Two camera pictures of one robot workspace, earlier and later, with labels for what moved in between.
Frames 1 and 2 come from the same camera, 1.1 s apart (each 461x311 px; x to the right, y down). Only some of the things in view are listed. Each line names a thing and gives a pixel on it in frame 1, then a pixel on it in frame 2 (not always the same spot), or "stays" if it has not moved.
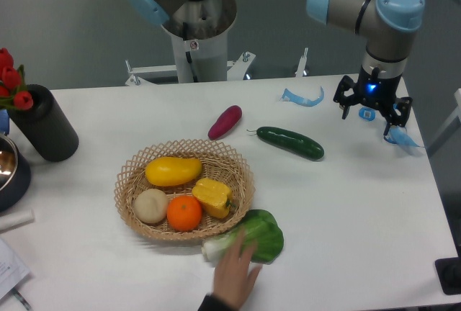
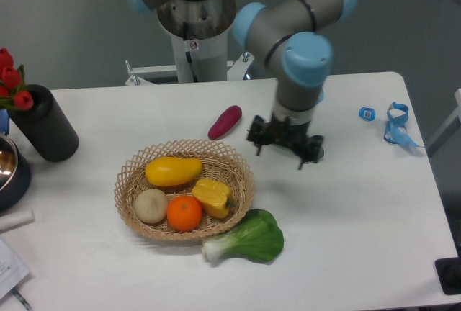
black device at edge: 449,271 stays
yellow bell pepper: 214,196 stays
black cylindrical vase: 45,127 stays
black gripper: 375,90 → 281,132
